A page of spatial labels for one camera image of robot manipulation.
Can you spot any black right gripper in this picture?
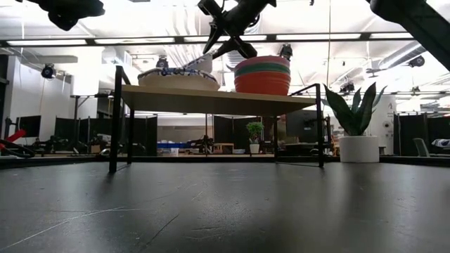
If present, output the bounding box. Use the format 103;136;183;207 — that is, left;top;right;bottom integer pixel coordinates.
197;0;277;60

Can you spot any blue patterned paper bowl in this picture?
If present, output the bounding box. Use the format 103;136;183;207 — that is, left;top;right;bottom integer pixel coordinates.
137;66;219;82
139;74;221;91
182;52;214;74

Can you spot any pink plastic bowl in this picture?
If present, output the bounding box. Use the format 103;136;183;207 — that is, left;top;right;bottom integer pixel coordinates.
233;55;292;68

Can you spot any green plastic bowl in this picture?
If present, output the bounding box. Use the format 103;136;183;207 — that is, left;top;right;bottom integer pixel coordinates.
234;63;292;77

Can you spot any red plastic bowl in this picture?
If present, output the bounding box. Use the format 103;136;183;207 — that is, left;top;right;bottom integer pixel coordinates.
234;72;292;96

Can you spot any wooden shelf with black legs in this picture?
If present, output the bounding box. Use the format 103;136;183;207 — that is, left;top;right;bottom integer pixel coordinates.
108;65;325;174

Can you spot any long ceiling light strip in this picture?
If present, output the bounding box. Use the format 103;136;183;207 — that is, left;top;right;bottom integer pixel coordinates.
276;33;362;41
6;38;88;47
94;37;176;45
182;34;268;42
368;32;414;39

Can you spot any small green plant white pot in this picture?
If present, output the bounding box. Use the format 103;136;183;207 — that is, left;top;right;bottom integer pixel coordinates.
245;121;264;155

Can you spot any small wooden bench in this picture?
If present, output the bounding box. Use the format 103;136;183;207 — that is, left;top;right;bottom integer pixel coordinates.
212;142;236;155

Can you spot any dark computer monitor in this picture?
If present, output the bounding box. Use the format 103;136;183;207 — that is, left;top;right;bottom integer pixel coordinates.
15;115;42;138
285;109;319;143

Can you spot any snake plant in white pot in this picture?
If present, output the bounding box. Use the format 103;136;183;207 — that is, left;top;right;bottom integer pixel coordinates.
323;82;387;163

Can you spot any black table mat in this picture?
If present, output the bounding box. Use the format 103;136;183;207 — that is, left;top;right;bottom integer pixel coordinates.
0;161;450;253

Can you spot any white column unit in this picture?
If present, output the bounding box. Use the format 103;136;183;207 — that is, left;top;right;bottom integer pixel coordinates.
378;94;397;155

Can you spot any black partition panel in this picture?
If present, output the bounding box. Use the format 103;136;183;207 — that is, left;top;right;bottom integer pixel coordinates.
392;112;450;156

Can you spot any grey office chair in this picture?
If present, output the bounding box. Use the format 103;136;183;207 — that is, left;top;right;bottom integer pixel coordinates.
413;137;431;158

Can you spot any silver ventilation duct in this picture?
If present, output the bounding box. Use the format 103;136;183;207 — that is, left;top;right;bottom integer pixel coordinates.
378;40;428;71

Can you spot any red handle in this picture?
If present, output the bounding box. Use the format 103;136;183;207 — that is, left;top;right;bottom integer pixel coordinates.
0;129;27;153

